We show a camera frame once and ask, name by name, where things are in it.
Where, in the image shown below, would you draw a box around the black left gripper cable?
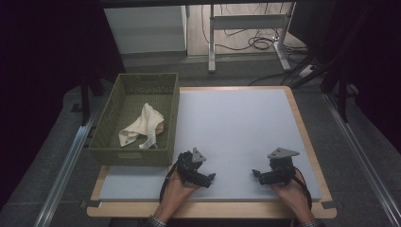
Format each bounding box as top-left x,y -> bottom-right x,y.
158,164 -> 178,204

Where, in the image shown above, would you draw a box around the white metal desk frame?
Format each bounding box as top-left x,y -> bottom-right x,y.
207,2 -> 296,74

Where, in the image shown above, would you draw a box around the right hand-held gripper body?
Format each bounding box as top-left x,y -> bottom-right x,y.
267,147 -> 301,185

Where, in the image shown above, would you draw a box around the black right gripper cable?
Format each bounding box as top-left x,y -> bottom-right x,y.
293,166 -> 314,212

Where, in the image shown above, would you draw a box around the person's left hand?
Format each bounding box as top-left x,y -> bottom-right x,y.
161,171 -> 201,216

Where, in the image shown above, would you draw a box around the black stand leg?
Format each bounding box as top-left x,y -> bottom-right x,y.
338,77 -> 350,124
79,74 -> 93,127

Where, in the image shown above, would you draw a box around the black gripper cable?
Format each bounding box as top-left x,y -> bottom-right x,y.
293,166 -> 314,212
158,164 -> 178,204

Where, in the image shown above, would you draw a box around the black floor cables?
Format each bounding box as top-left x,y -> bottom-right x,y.
200,3 -> 309,54

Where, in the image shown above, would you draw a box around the green plastic woven basket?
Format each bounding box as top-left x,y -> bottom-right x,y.
88,72 -> 181,167

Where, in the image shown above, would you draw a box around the dark curtain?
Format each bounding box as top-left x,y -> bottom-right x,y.
0,0 -> 127,209
288,0 -> 401,152

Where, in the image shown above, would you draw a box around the cream printed cloth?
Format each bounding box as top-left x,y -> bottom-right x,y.
118,102 -> 166,150

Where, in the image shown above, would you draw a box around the person's right hand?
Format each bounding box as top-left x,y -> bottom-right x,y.
270,176 -> 312,216

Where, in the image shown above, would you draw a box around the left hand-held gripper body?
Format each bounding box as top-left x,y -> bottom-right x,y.
175,147 -> 210,184

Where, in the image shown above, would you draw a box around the white power strip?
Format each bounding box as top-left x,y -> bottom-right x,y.
296,63 -> 317,79

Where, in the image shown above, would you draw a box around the white cabinet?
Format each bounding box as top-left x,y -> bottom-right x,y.
103,5 -> 188,55

